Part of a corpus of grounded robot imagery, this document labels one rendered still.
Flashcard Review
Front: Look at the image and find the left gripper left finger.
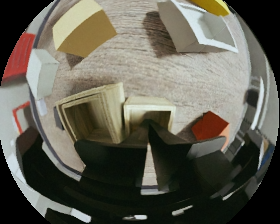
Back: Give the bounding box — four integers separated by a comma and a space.
74, 119, 149, 188

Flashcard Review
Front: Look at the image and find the yellow rectangular block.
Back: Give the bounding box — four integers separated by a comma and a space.
191, 0, 230, 17

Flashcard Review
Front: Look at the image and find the orange block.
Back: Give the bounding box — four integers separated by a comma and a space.
191, 111, 229, 151

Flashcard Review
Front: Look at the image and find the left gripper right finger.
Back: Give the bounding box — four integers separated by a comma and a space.
148, 119, 227, 191

